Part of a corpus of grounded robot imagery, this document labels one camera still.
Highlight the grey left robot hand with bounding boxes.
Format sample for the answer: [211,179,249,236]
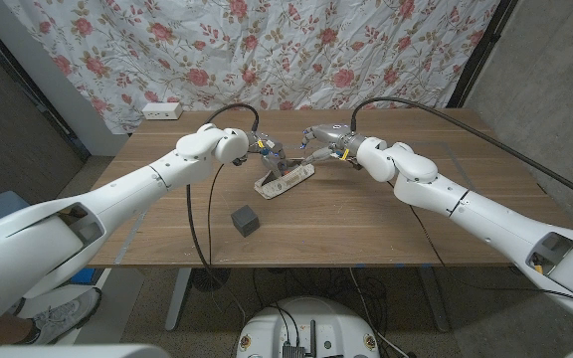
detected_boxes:
[244,130,290,179]

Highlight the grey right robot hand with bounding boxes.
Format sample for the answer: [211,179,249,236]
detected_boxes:
[299,123,367,168]

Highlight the cream patterned pen bag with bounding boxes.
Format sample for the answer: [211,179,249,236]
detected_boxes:
[254,157,316,201]

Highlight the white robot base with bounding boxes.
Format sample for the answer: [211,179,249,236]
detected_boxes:
[235,296,381,358]

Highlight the gray block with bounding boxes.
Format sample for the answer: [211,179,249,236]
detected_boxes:
[230,204,262,239]

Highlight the floral backdrop cloth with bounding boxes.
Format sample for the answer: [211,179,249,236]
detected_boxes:
[2,0,501,135]

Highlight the white power strip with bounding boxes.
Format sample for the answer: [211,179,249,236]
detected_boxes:
[141,101,184,121]

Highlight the black round floor foot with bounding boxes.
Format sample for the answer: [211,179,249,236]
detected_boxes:
[190,268,232,292]

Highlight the black backdrop stand pole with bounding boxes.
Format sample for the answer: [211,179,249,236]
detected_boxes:
[446,0,519,109]

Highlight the white table leg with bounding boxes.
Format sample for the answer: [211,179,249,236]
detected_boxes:
[164,267,193,333]

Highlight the grey table leg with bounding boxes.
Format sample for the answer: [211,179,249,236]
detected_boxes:
[418,266,452,333]

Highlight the person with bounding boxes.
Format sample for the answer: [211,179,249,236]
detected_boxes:
[0,286,102,347]

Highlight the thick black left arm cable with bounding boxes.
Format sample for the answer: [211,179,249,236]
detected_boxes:
[185,102,261,319]

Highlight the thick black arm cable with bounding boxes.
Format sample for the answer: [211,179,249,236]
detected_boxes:
[185,102,261,319]
[349,96,573,213]

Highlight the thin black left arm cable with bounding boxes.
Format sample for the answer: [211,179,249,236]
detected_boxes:
[205,164,226,268]

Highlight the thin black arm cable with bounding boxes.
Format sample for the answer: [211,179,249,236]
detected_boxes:
[408,203,573,304]
[205,164,226,268]

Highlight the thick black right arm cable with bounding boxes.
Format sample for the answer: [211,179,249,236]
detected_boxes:
[349,96,573,213]

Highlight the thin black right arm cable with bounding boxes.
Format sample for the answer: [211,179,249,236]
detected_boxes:
[408,203,573,304]

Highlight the white floor cable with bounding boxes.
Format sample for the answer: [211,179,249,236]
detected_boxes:
[348,267,410,358]

